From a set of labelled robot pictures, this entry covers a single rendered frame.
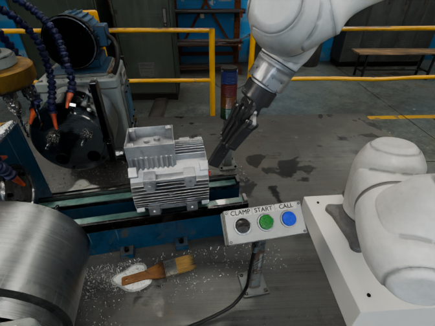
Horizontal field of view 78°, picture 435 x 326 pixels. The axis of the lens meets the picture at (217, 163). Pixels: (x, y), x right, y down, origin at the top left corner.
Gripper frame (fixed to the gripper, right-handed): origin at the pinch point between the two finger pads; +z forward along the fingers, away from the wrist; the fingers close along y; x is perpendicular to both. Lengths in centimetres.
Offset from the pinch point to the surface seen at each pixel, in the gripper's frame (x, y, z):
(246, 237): 3.6, 22.7, 4.0
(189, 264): 5.7, 10.0, 31.0
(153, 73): 14, -311, 76
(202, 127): 20, -72, 24
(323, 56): 315, -453, -65
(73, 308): -23.0, 29.9, 21.4
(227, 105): 9.2, -33.3, -3.7
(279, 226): 9.6, 21.8, -0.2
